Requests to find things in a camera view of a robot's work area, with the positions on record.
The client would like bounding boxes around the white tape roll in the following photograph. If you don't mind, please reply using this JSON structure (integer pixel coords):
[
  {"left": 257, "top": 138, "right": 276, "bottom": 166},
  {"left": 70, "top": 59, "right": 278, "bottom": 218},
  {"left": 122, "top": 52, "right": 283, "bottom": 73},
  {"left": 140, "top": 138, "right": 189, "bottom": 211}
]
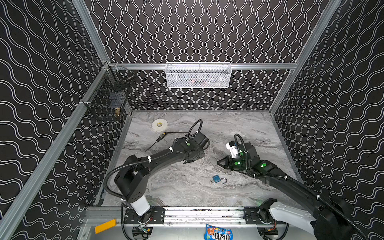
[{"left": 152, "top": 119, "right": 168, "bottom": 132}]

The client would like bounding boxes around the white wire mesh basket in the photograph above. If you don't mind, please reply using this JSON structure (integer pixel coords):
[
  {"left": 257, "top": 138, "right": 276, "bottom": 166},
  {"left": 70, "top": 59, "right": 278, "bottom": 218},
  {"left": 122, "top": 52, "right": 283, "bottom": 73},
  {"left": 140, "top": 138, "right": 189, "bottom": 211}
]
[{"left": 165, "top": 62, "right": 232, "bottom": 89}]

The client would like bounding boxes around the black wire basket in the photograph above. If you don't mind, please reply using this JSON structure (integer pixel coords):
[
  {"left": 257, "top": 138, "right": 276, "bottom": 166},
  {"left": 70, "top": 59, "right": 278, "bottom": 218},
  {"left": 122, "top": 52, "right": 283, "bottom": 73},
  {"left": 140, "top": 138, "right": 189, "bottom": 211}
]
[{"left": 86, "top": 66, "right": 136, "bottom": 122}]

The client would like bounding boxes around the yellow block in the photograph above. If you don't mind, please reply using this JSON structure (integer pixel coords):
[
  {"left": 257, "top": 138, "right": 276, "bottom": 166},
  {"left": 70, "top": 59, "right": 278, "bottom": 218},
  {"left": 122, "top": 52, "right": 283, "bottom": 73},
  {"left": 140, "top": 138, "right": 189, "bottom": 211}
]
[{"left": 95, "top": 219, "right": 117, "bottom": 234}]

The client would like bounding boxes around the yellow black screwdriver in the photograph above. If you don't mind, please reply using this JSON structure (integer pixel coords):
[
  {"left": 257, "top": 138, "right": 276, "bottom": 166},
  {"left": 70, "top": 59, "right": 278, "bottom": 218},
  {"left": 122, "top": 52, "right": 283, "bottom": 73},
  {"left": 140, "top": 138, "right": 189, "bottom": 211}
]
[{"left": 147, "top": 132, "right": 168, "bottom": 151}]

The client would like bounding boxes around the blue padlock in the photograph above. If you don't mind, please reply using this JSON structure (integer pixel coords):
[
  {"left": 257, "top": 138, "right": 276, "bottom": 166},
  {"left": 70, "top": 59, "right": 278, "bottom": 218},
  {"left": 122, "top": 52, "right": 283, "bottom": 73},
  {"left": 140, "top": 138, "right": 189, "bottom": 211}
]
[{"left": 212, "top": 175, "right": 228, "bottom": 184}]

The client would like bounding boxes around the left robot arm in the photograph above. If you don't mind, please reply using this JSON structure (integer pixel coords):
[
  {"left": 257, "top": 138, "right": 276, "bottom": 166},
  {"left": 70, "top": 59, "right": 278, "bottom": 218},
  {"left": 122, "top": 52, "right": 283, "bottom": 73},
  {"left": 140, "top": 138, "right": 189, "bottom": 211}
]
[{"left": 103, "top": 132, "right": 210, "bottom": 217}]

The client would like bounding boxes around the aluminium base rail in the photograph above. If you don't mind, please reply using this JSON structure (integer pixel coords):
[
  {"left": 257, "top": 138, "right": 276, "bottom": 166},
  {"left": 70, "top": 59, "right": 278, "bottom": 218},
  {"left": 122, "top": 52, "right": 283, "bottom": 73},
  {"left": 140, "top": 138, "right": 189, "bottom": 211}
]
[{"left": 119, "top": 206, "right": 325, "bottom": 226}]

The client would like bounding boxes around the brass item in basket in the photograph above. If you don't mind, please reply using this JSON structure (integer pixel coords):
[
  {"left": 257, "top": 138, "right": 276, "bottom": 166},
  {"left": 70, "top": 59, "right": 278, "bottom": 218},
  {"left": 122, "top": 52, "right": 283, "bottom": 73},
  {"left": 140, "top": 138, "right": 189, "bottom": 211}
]
[{"left": 115, "top": 108, "right": 121, "bottom": 118}]

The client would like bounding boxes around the M&M's candy bag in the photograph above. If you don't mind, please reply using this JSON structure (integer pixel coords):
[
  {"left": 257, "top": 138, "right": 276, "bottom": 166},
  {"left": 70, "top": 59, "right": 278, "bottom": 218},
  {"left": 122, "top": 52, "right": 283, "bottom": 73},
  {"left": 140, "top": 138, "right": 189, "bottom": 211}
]
[{"left": 204, "top": 225, "right": 233, "bottom": 240}]

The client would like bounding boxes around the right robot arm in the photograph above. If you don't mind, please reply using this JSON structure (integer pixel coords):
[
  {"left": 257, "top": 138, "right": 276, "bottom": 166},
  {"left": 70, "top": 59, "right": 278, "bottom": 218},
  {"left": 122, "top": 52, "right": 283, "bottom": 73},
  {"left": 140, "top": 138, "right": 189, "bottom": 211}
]
[{"left": 217, "top": 141, "right": 368, "bottom": 240}]

